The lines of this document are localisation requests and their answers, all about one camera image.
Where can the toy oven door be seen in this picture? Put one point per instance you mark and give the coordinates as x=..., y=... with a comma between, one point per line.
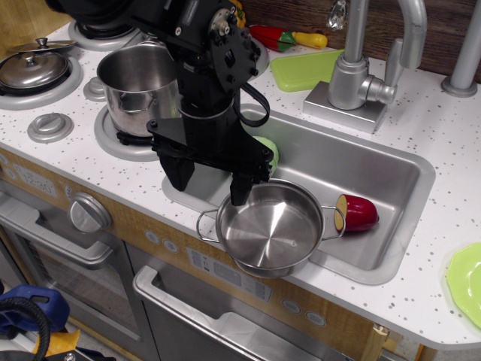
x=91, y=271

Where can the grey post with base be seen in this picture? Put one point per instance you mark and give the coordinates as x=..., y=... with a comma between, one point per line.
x=461, y=82

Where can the green plate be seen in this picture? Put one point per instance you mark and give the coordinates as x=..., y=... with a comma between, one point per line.
x=463, y=279

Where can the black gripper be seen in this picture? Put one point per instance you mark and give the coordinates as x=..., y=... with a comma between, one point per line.
x=216, y=139

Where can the left grey stove burner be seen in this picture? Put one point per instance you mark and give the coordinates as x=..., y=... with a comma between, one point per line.
x=10, y=102

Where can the green cutting board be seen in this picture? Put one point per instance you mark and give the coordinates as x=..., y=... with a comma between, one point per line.
x=304, y=72

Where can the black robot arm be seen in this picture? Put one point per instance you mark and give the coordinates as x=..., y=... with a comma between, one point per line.
x=214, y=61

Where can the blue clamp tool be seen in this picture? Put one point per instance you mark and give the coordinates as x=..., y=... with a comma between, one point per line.
x=29, y=307

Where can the small grey stove knob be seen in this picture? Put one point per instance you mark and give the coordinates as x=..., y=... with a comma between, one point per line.
x=94, y=91

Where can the red toy apple half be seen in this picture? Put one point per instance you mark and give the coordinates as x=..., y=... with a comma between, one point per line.
x=356, y=214

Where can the green toy cabbage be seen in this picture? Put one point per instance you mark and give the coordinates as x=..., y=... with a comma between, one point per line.
x=273, y=148

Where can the yellow toy vegetable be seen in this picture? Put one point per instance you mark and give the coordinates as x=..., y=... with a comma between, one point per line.
x=313, y=40

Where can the tall steel pot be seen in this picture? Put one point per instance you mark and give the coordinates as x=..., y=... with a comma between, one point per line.
x=140, y=85

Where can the crumpled foil piece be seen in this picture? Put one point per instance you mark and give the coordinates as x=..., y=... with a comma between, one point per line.
x=337, y=15

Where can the back grey stove burner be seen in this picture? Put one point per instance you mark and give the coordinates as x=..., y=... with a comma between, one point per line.
x=103, y=40

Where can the red toy pepper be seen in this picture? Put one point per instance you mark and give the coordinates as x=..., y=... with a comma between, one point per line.
x=274, y=38

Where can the toy dishwasher door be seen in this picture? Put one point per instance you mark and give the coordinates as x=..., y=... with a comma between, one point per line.
x=217, y=313

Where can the steel sink basin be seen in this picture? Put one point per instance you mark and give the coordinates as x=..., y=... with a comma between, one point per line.
x=329, y=164

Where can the small steel pan with handles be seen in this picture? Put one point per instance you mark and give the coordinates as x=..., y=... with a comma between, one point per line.
x=278, y=229

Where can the front grey stove burner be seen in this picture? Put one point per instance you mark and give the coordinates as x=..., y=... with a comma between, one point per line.
x=105, y=135

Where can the silver oven knob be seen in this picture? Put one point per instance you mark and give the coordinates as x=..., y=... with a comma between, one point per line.
x=87, y=214

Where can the grey stove burner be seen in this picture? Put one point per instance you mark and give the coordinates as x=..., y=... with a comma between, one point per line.
x=103, y=40
x=10, y=102
x=105, y=135

